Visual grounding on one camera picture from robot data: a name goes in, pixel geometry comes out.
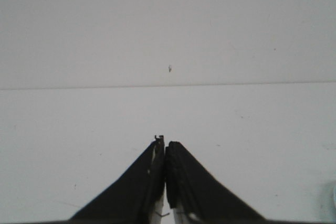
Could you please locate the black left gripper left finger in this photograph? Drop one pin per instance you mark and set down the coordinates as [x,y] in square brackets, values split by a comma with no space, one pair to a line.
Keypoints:
[137,194]

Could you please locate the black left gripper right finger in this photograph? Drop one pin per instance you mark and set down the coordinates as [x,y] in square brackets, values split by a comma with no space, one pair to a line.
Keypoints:
[194,194]

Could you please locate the light blue round plate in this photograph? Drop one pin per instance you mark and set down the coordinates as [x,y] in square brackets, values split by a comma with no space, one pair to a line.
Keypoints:
[328,203]

